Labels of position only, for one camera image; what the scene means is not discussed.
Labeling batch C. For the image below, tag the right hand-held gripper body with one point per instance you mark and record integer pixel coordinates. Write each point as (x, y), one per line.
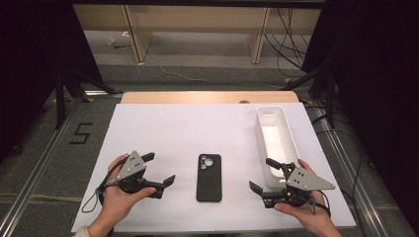
(304, 181)

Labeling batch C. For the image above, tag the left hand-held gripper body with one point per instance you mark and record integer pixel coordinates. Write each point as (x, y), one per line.
(131, 166)

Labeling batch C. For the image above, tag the white plastic bin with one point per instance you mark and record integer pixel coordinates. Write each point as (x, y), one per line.
(276, 138)

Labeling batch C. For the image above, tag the person's right hand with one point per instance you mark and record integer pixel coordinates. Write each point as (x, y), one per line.
(313, 215)

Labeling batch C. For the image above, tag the person's left hand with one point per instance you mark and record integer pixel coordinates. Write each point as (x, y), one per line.
(115, 202)

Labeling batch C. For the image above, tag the white table mat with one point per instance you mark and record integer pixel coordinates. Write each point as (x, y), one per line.
(164, 131)

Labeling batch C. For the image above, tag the black metal stand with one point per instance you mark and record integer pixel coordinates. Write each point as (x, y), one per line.
(330, 105)
(60, 105)

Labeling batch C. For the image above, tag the dark curtain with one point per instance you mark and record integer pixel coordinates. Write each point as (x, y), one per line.
(378, 65)
(26, 49)

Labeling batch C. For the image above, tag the light wooden shelf unit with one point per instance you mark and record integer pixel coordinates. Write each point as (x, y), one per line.
(197, 18)

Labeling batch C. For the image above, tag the aluminium floor rail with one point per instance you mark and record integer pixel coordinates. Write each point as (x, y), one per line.
(359, 200)
(30, 184)

